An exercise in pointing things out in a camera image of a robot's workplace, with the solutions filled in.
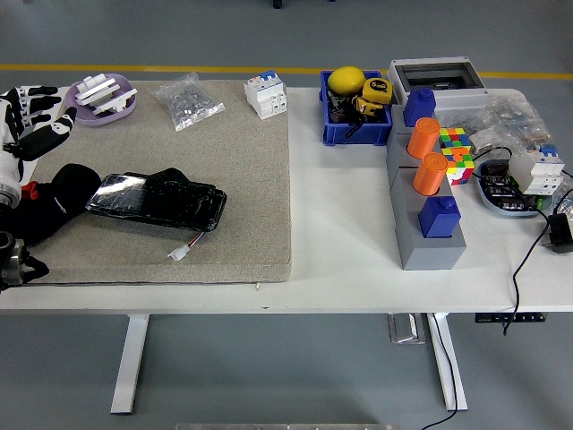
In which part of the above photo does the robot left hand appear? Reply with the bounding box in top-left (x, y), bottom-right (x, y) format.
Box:
top-left (0, 84), bottom-right (79, 192)

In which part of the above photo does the glossy black panel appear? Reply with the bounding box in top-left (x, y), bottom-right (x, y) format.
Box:
top-left (84, 168), bottom-right (228, 233)

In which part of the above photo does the black table control panel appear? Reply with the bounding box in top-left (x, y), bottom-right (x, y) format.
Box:
top-left (474, 312), bottom-right (548, 324)

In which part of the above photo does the purple plastic tray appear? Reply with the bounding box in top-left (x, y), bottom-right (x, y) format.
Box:
top-left (66, 73), bottom-right (138, 128)

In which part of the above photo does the white plastic clip part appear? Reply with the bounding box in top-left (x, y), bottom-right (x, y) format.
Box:
top-left (91, 87), bottom-right (139, 116)
top-left (74, 73), bottom-right (118, 107)

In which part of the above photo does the clear bag of metal screws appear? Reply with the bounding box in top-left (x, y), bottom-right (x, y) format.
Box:
top-left (146, 71), bottom-right (227, 133)

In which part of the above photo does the white table leg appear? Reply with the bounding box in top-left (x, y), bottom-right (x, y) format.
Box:
top-left (427, 312), bottom-right (469, 412)
top-left (110, 313), bottom-right (150, 416)

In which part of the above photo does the grey-brown mat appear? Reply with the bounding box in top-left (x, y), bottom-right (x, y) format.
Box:
top-left (17, 79), bottom-right (295, 288)

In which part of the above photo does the yellow ball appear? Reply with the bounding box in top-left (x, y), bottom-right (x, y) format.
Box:
top-left (327, 65), bottom-right (367, 97)

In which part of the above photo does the blue plastic bin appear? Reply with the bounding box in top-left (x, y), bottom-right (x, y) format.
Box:
top-left (318, 69), bottom-right (394, 147)

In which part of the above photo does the yellow tape measure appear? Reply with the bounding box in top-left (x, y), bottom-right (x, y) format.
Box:
top-left (361, 77), bottom-right (393, 107)
top-left (351, 96), bottom-right (389, 118)

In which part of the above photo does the blue square block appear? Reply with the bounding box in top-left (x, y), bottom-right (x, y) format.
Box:
top-left (417, 195), bottom-right (462, 240)
top-left (402, 87), bottom-right (437, 128)

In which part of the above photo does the orange cylinder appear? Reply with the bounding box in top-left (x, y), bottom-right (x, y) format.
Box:
top-left (412, 151), bottom-right (449, 197)
top-left (406, 117), bottom-right (442, 160)

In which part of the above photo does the silver floor plate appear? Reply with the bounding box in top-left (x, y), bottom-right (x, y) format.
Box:
top-left (387, 312), bottom-right (426, 345)

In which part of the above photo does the grey block holder base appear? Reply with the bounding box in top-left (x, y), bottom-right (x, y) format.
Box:
top-left (385, 105), bottom-right (467, 271)

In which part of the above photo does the colourful puzzle cube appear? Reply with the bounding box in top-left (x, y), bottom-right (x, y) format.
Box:
top-left (437, 127), bottom-right (474, 153)
top-left (440, 147), bottom-right (476, 186)

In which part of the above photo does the light blue tray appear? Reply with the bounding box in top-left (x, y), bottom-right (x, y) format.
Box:
top-left (475, 159), bottom-right (554, 219)

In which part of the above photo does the black terminal strip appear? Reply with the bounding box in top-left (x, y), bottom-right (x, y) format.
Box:
top-left (485, 176), bottom-right (538, 211)

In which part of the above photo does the clear bag of parts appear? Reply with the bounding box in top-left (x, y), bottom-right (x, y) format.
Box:
top-left (465, 91), bottom-right (552, 153)

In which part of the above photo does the black power adapter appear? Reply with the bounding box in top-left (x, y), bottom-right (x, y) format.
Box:
top-left (541, 213), bottom-right (573, 255)

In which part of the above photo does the clear bag with coil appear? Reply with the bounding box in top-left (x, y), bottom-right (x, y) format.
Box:
top-left (554, 169), bottom-right (573, 217)

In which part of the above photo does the white connector with wires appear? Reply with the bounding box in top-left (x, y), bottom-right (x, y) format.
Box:
top-left (167, 230), bottom-right (210, 262)

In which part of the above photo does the white circuit breaker blue switch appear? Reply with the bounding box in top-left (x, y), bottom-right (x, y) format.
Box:
top-left (244, 69), bottom-right (288, 121)
top-left (508, 145), bottom-right (566, 196)

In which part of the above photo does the black handled tool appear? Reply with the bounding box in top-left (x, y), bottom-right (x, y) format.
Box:
top-left (329, 89), bottom-right (366, 138)

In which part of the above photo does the grey electrical enclosure box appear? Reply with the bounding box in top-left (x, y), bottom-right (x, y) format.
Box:
top-left (387, 56), bottom-right (489, 125)

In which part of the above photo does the black floor cable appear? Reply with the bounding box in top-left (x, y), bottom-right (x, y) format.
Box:
top-left (420, 313), bottom-right (458, 430)

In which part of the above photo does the black adapter cable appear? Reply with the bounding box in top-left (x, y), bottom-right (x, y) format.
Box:
top-left (472, 146), bottom-right (552, 336)

